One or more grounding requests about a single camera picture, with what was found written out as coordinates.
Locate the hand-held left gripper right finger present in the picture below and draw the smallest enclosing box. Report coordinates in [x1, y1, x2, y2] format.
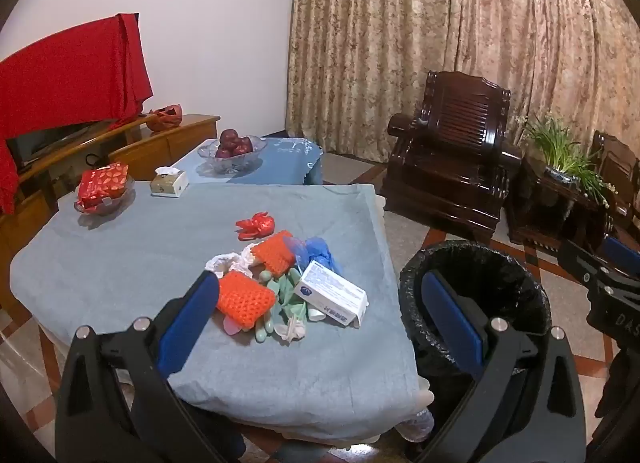
[415, 270, 587, 463]

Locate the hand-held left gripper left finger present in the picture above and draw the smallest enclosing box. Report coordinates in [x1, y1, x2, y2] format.
[55, 270, 236, 463]

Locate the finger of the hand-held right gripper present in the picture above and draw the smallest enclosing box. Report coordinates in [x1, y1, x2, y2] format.
[597, 235, 640, 278]
[557, 239, 617, 294]

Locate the orange foam net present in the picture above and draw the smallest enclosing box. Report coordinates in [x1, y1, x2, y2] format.
[252, 230, 297, 274]
[216, 270, 278, 330]

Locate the black bagged trash bin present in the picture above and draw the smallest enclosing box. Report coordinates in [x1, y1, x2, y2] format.
[398, 239, 552, 380]

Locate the white medicine box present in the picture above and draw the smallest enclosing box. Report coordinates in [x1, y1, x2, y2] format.
[293, 259, 369, 328]

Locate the blue plastic glove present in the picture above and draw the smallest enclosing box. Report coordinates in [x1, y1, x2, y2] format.
[282, 235, 344, 277]

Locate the dark wooden side table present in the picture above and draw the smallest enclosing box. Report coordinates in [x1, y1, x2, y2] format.
[505, 158, 609, 252]

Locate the dark wooden armchair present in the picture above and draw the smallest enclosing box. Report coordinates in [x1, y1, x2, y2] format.
[380, 70, 524, 245]
[590, 130, 640, 245]

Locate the cream latex glove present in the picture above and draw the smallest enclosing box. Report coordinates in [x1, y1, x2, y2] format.
[275, 317, 307, 343]

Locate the potted green plant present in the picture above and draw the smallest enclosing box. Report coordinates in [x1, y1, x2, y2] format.
[522, 110, 614, 207]

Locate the clear plastic bottle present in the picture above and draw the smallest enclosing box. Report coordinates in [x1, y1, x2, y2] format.
[400, 408, 435, 444]

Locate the knotted red plastic bag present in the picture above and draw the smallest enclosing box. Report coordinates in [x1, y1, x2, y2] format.
[235, 212, 277, 239]

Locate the white tissue box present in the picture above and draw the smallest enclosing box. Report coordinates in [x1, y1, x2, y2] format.
[150, 166, 190, 198]

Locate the glass dish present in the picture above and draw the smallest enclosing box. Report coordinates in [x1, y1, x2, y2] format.
[74, 176, 136, 217]

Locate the glass fruit bowl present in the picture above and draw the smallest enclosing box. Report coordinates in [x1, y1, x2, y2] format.
[197, 136, 265, 175]

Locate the wooden television cabinet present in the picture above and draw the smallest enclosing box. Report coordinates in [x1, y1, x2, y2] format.
[0, 113, 221, 329]

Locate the light blue tablecloth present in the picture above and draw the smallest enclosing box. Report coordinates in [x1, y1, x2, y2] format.
[172, 136, 325, 187]

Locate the crumpled red plastic bag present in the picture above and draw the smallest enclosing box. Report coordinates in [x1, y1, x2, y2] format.
[147, 104, 184, 132]

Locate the black television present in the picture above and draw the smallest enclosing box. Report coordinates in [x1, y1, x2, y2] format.
[5, 118, 117, 175]

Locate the red cloth cover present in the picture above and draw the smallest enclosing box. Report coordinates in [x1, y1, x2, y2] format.
[0, 13, 154, 214]

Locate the beige floral curtain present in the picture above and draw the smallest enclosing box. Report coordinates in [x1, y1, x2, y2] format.
[285, 0, 640, 185]

